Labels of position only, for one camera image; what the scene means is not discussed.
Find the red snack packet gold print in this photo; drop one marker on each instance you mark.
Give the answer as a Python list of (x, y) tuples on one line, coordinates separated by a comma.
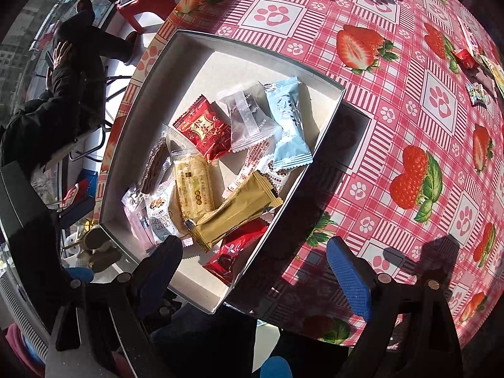
[(204, 132)]

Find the white and gold ornament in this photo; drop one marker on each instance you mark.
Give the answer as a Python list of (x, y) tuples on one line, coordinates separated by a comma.
[(94, 244)]

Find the strawberry checked tablecloth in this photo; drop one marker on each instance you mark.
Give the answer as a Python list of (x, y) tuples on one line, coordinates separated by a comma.
[(393, 126)]

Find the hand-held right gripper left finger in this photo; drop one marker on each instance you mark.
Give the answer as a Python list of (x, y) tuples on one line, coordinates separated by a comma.
[(161, 264)]

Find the light blue snack packet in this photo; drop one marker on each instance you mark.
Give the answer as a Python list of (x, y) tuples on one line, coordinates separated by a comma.
[(287, 126)]

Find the pale yellow snack packet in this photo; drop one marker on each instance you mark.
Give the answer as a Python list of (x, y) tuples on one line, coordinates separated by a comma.
[(495, 69)]

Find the small red candy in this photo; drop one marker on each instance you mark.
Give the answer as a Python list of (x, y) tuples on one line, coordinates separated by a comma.
[(464, 58)]

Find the clear packet with dark snack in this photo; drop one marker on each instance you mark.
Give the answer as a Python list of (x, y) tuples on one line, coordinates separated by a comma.
[(246, 120)]

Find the blue white patterned candy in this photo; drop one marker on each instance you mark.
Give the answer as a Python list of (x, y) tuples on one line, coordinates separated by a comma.
[(477, 92)]

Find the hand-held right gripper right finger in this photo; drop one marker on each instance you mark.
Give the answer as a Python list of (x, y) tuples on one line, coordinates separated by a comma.
[(348, 279)]

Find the white cardboard box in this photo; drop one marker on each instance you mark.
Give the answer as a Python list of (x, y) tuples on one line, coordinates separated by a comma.
[(204, 75)]

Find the red and white carton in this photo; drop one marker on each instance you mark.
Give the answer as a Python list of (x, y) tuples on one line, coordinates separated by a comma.
[(76, 193)]

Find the yellow cracker packet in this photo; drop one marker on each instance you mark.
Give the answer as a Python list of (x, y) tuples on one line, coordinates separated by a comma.
[(193, 189)]

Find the dark red snack packet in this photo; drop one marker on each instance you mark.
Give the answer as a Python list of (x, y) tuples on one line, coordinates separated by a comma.
[(232, 254)]

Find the pink and white snack packet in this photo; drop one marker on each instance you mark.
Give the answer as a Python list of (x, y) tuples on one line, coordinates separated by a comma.
[(468, 33)]

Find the pink-edged white biscuit packet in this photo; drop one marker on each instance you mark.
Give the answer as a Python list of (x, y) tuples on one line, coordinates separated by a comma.
[(260, 161), (159, 214)]

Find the clear packet with brown bar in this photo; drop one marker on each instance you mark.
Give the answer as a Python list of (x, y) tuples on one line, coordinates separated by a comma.
[(155, 165)]

